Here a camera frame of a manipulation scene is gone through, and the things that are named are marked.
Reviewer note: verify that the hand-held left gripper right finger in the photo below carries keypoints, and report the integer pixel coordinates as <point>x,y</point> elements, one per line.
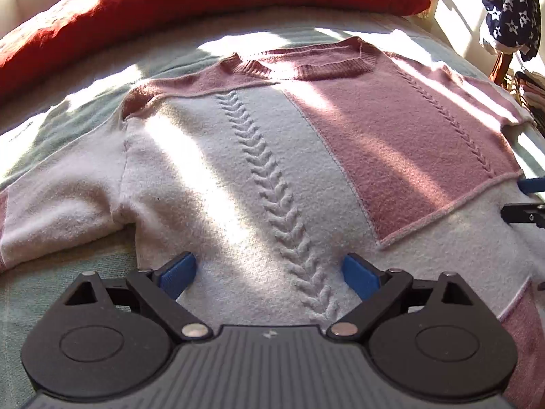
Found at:
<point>362,275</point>

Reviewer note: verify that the green plaid blanket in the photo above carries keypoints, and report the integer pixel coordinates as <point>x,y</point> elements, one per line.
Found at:
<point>85,93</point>

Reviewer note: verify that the pink and white knit sweater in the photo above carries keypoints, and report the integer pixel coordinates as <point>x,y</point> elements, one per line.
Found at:
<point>255,157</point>

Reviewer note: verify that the brown wooden furniture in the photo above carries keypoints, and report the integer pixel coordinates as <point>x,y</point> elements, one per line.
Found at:
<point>501,68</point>

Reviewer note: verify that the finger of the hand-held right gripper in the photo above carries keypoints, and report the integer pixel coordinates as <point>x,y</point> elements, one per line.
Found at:
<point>523,215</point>
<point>532,186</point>

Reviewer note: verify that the navy star-printed cloth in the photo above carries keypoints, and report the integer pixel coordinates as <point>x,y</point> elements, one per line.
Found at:
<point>509,12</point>

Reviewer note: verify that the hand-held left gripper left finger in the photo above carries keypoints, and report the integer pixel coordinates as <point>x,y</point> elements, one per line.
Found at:
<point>176,275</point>

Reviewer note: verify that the red duvet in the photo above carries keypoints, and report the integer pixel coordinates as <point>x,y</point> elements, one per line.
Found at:
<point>170,4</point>

